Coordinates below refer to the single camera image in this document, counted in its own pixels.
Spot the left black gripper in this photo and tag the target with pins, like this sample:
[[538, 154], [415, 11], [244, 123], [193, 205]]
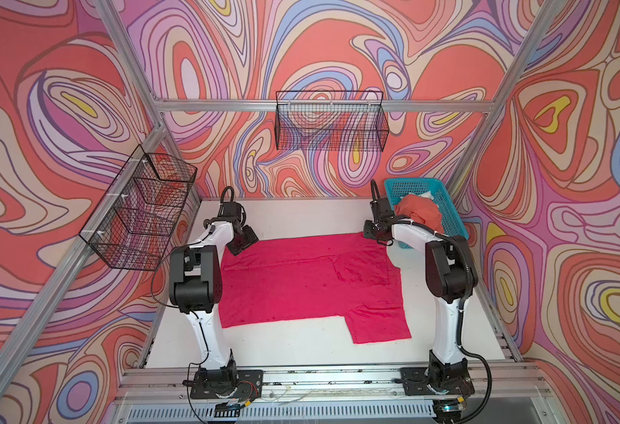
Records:
[[251, 236]]

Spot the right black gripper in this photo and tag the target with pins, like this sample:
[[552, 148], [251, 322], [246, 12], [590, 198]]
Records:
[[368, 230]]

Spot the magenta t shirt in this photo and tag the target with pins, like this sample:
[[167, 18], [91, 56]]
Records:
[[343, 275]]

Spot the teal plastic basket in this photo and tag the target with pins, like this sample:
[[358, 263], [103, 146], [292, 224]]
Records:
[[397, 188]]

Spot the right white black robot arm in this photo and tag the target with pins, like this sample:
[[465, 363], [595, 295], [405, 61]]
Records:
[[451, 278]]

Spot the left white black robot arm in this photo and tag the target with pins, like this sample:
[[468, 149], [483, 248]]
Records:
[[196, 289]]

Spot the coral orange t shirt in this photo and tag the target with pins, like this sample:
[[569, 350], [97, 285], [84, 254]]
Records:
[[421, 210]]

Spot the white cloth in basket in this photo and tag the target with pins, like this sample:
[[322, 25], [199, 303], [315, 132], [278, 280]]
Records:
[[427, 195]]

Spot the left black wire basket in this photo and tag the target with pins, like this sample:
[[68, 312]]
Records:
[[138, 214]]

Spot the black wire basket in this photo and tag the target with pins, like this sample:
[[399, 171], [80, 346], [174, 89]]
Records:
[[138, 214], [330, 120]]

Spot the back black wire basket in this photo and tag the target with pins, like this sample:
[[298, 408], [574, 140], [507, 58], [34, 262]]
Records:
[[330, 120]]

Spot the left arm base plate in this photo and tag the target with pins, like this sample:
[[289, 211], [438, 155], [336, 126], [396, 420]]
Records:
[[226, 384]]

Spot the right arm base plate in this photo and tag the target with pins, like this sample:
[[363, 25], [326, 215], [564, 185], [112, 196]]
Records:
[[418, 381]]

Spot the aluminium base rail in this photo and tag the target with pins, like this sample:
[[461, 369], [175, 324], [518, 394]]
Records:
[[515, 393]]

